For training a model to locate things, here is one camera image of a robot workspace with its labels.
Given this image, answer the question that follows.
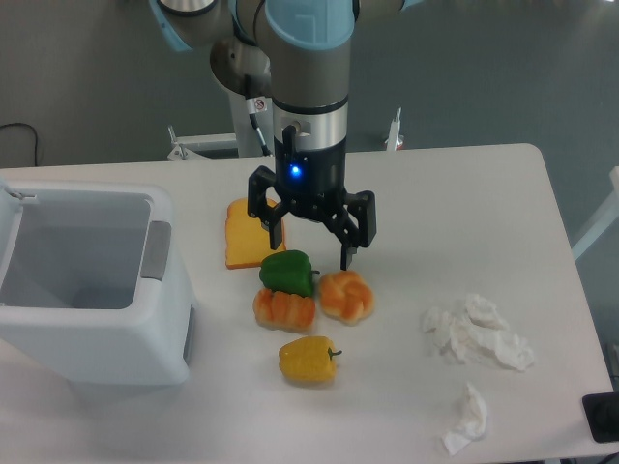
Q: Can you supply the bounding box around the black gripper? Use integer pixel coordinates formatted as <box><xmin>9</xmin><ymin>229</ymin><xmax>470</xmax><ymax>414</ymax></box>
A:
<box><xmin>248</xmin><ymin>125</ymin><xmax>376</xmax><ymax>271</ymax></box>

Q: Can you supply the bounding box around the ridged square bread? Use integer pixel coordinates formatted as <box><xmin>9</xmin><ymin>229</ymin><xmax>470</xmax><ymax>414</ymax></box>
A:
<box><xmin>252</xmin><ymin>288</ymin><xmax>316</xmax><ymax>333</ymax></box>

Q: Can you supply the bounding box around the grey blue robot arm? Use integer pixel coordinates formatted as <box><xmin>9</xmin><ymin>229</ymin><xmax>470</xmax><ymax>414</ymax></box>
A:
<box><xmin>151</xmin><ymin>1</ymin><xmax>409</xmax><ymax>268</ymax></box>

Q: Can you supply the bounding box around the round knotted bread roll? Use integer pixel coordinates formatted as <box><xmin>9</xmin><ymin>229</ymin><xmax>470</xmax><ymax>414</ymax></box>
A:
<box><xmin>318</xmin><ymin>271</ymin><xmax>375</xmax><ymax>325</ymax></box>

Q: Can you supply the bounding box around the green bell pepper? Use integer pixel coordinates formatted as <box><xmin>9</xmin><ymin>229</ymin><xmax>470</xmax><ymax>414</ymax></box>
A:
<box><xmin>259</xmin><ymin>250</ymin><xmax>314</xmax><ymax>297</ymax></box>

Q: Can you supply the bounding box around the orange toast slice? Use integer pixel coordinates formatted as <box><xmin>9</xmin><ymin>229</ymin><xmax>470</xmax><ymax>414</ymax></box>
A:
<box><xmin>225</xmin><ymin>197</ymin><xmax>286</xmax><ymax>270</ymax></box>

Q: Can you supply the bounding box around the yellow bell pepper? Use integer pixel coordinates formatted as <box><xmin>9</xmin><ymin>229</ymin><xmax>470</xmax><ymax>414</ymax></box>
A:
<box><xmin>279</xmin><ymin>336</ymin><xmax>342</xmax><ymax>384</ymax></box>

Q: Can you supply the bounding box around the large crumpled white tissue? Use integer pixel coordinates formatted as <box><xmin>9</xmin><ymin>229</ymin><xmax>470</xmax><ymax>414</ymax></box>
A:
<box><xmin>421</xmin><ymin>294</ymin><xmax>535</xmax><ymax>372</ymax></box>

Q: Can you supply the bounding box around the white trash bin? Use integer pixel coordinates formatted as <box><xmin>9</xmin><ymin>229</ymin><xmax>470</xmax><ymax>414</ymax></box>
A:
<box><xmin>1</xmin><ymin>180</ymin><xmax>197</xmax><ymax>386</ymax></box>

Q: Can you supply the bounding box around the small crumpled white tissue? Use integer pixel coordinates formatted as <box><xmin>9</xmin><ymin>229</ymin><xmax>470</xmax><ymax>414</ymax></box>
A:
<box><xmin>441</xmin><ymin>382</ymin><xmax>488</xmax><ymax>457</ymax></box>

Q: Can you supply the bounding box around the black device at edge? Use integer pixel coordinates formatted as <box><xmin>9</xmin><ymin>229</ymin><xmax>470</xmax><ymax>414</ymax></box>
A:
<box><xmin>581</xmin><ymin>391</ymin><xmax>618</xmax><ymax>443</ymax></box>

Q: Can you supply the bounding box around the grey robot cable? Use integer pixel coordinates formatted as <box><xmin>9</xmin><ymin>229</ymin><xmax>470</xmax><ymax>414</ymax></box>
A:
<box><xmin>244</xmin><ymin>74</ymin><xmax>272</xmax><ymax>158</ymax></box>

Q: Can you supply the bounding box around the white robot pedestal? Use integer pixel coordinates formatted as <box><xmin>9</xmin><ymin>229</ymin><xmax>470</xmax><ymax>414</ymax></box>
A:
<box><xmin>166</xmin><ymin>91</ymin><xmax>277</xmax><ymax>161</ymax></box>

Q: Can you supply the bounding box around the white table leg frame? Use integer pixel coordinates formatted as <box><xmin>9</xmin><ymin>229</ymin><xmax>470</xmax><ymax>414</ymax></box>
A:
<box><xmin>572</xmin><ymin>166</ymin><xmax>618</xmax><ymax>261</ymax></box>

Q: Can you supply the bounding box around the black floor cable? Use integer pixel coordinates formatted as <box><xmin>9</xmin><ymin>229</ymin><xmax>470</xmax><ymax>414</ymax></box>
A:
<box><xmin>0</xmin><ymin>122</ymin><xmax>39</xmax><ymax>167</ymax></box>

